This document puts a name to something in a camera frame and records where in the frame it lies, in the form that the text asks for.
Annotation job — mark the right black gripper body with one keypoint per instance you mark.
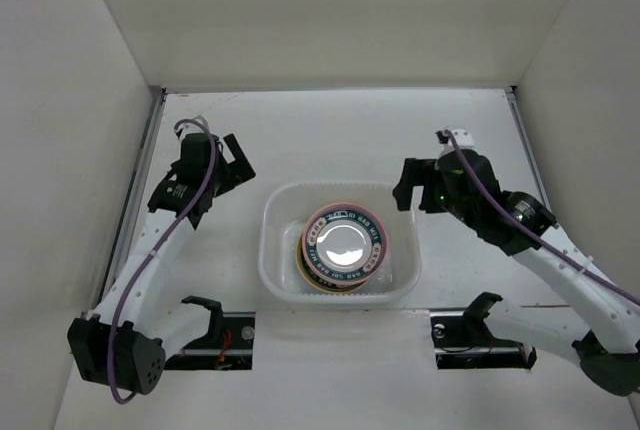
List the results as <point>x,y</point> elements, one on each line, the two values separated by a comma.
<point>423,186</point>

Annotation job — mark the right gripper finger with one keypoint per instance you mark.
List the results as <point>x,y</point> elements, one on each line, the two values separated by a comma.
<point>403,194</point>
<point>418,172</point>

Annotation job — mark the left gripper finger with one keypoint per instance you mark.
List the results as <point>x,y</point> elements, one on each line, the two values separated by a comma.
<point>240,165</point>
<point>232,181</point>

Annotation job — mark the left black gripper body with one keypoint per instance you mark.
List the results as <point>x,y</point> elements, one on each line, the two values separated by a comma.
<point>221,157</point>

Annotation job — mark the patterned rim plate top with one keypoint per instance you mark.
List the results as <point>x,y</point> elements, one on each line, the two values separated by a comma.
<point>345,245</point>

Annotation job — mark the pink plate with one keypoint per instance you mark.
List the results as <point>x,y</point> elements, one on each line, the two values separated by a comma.
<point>312,230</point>

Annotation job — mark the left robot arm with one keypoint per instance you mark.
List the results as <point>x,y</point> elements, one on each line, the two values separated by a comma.
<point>124,343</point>

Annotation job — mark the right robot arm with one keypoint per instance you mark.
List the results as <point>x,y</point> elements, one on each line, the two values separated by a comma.
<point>597,329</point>

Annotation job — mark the white plastic bin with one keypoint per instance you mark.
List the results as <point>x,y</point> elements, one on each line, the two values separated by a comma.
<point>337,243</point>

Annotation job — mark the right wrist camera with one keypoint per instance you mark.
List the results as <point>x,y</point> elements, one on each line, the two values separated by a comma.
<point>450,138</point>

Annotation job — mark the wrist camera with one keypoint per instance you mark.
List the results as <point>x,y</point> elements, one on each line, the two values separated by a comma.
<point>187,126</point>
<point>450,138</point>

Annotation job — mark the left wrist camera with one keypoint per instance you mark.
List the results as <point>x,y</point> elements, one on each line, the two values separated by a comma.
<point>187,126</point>

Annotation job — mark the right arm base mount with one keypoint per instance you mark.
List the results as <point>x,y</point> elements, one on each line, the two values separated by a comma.
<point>462,340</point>

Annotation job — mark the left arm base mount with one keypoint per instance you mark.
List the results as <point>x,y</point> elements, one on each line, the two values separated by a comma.
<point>226,346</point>

